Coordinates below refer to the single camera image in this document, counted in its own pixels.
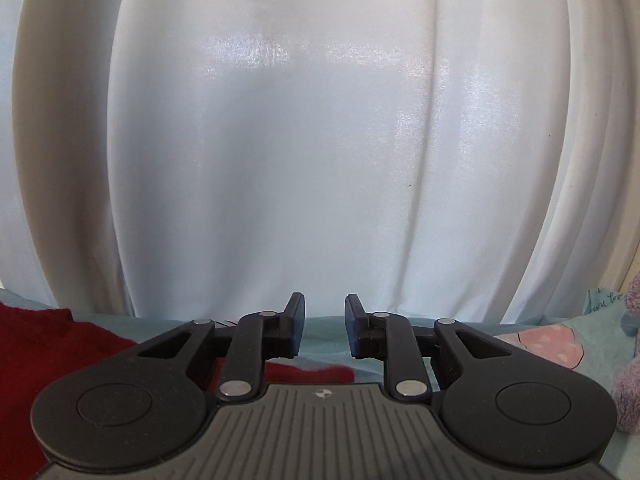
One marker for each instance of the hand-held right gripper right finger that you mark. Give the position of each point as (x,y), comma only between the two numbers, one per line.
(351,327)

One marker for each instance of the red knitted cardigan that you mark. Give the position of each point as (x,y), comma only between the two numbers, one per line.
(45,350)

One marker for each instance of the white curtain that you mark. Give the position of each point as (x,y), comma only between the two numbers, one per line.
(320,135)

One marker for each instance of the purple plush toy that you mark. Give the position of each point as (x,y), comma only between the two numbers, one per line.
(630,395)

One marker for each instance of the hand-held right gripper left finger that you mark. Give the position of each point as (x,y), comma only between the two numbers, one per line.
(299,322)

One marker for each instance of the light blue mushroom print bedsheet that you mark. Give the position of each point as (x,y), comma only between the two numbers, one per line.
(325,342)

